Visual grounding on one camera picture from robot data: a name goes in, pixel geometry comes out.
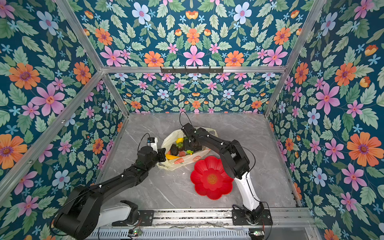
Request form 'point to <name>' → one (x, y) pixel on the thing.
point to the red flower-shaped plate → (210, 178)
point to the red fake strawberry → (181, 153)
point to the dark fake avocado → (174, 150)
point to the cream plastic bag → (172, 164)
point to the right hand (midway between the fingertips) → (189, 146)
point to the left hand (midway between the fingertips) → (167, 145)
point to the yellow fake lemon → (179, 140)
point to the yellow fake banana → (169, 157)
